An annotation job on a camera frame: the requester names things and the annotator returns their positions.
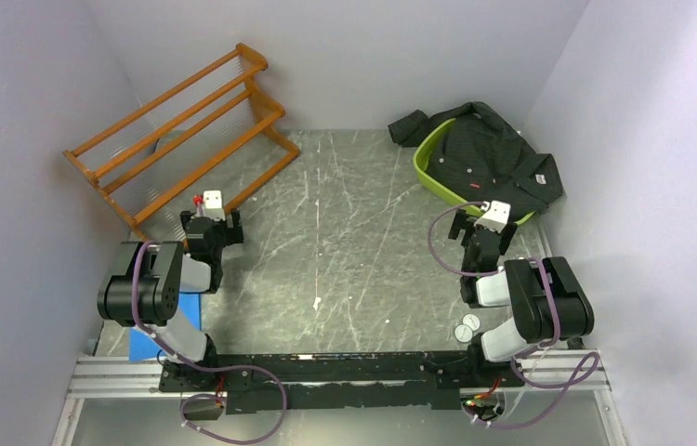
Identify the black pinstriped shirt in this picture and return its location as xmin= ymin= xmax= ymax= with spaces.
xmin=388 ymin=101 xmax=564 ymax=220

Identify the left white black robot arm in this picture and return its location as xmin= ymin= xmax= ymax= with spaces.
xmin=97 ymin=210 xmax=244 ymax=390

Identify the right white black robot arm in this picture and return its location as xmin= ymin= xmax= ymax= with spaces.
xmin=448 ymin=209 xmax=595 ymax=386

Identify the blue flat mat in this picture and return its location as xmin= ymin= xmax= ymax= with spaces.
xmin=128 ymin=294 xmax=207 ymax=363

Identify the orange wooden shoe rack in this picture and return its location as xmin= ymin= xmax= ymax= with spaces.
xmin=63 ymin=42 xmax=301 ymax=242

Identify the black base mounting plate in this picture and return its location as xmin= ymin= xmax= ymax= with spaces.
xmin=159 ymin=347 xmax=523 ymax=414

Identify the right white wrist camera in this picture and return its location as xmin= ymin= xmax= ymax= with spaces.
xmin=476 ymin=201 xmax=511 ymax=233

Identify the aluminium frame rail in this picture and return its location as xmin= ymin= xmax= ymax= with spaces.
xmin=68 ymin=349 xmax=610 ymax=399

